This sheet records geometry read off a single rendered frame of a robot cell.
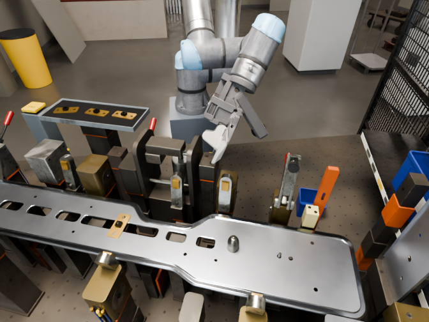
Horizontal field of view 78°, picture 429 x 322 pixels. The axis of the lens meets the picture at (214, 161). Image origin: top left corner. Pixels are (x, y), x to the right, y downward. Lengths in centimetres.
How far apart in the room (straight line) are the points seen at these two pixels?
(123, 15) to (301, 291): 595
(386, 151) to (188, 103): 78
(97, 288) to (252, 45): 65
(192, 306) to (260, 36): 64
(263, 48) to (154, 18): 559
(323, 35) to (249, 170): 325
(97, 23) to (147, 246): 584
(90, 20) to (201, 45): 573
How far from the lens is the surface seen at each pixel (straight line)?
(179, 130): 109
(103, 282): 72
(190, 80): 104
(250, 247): 77
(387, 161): 114
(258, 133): 64
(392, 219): 88
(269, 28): 66
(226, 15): 100
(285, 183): 76
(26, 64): 450
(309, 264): 78
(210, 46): 72
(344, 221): 131
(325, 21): 435
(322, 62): 455
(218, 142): 58
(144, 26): 623
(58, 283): 119
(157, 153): 80
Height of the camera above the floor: 165
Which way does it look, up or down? 41 degrees down
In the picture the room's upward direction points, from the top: straight up
